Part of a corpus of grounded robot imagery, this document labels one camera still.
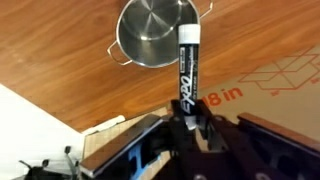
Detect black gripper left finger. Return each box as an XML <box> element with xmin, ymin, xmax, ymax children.
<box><xmin>79</xmin><ymin>99</ymin><xmax>198</xmax><ymax>180</ymax></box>

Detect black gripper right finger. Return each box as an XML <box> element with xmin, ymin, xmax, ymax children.
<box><xmin>194</xmin><ymin>99</ymin><xmax>320</xmax><ymax>180</ymax></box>

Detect black white Expo marker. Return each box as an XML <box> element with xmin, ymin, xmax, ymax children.
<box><xmin>177</xmin><ymin>23</ymin><xmax>202</xmax><ymax>131</ymax></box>

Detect small stainless steel pot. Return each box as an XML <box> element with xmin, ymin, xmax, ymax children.
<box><xmin>107</xmin><ymin>0</ymin><xmax>214</xmax><ymax>69</ymax></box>

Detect pale ribbed board panel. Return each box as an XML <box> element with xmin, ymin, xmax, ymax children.
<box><xmin>82</xmin><ymin>106</ymin><xmax>171</xmax><ymax>180</ymax></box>

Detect white tape strip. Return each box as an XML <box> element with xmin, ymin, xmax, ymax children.
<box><xmin>81</xmin><ymin>114</ymin><xmax>126</xmax><ymax>136</ymax></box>

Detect brown cardboard sheet red print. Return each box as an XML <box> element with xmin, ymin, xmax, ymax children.
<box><xmin>156</xmin><ymin>43</ymin><xmax>320</xmax><ymax>143</ymax></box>

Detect black chair base castors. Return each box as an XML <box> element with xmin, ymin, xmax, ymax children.
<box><xmin>18</xmin><ymin>144</ymin><xmax>81</xmax><ymax>180</ymax></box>

